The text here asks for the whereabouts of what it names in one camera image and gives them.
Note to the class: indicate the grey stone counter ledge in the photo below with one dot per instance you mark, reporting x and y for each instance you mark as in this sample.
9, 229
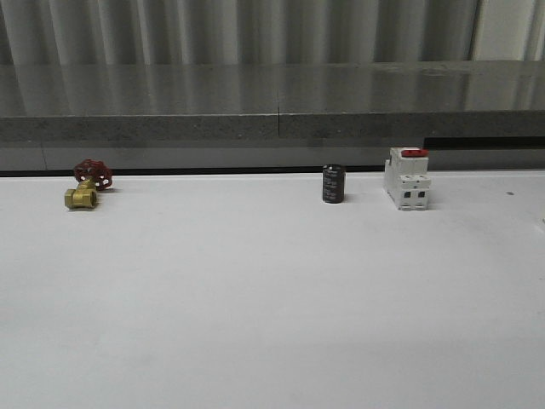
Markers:
139, 118

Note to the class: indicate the black cylindrical capacitor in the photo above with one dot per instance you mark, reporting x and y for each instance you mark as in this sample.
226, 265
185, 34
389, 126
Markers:
333, 183

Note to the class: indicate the brass valve with red handwheel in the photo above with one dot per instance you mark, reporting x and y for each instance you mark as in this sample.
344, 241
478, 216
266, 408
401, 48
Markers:
92, 176

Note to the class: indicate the white circuit breaker red switch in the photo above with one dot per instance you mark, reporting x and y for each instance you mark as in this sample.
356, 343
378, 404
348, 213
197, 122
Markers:
405, 178

